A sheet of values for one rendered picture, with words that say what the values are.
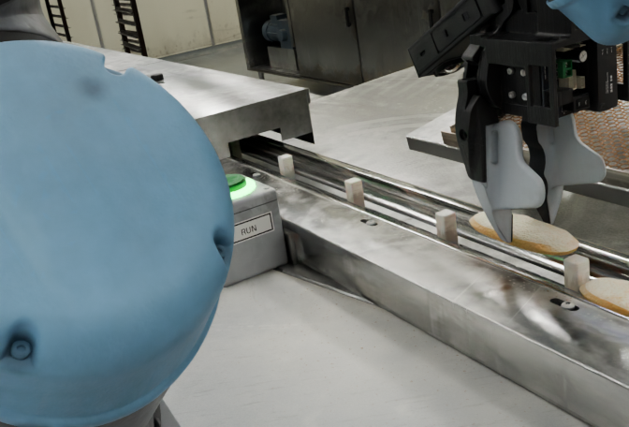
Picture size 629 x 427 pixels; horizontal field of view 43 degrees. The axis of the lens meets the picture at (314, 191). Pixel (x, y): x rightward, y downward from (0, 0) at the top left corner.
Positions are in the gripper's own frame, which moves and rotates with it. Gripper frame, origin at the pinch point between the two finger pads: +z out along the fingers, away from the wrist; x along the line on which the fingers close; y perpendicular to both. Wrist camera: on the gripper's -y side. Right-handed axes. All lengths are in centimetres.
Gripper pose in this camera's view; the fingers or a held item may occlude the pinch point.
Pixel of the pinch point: (519, 213)
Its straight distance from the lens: 60.6
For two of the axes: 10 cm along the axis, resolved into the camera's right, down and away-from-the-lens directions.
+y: 5.2, 2.1, -8.3
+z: 1.4, 9.3, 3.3
